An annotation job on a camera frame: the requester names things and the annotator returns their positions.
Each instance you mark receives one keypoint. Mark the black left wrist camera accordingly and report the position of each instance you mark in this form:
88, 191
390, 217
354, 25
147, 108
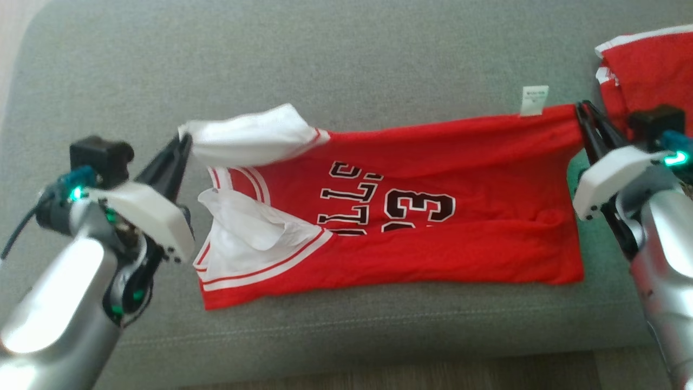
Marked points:
100, 157

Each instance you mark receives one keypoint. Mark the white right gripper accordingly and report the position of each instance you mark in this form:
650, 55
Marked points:
612, 181

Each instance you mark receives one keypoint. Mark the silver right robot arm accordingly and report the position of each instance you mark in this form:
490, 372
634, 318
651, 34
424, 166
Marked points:
666, 281

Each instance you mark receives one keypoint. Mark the red shorts with white trim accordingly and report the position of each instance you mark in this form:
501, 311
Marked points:
649, 70

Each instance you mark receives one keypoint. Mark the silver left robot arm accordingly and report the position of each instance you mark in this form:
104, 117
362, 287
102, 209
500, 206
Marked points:
59, 303

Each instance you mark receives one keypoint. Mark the red Bulls jersey white sleeves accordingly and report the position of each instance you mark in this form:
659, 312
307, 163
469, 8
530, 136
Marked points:
433, 249

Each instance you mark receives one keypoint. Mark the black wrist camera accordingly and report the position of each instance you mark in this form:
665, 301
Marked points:
655, 122
100, 157

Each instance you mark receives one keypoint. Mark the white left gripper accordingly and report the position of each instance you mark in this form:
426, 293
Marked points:
146, 216

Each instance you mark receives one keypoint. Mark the grey fabric sofa cushion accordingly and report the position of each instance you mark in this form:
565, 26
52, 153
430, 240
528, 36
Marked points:
325, 54

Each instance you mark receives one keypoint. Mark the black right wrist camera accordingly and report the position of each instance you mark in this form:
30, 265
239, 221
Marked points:
655, 122

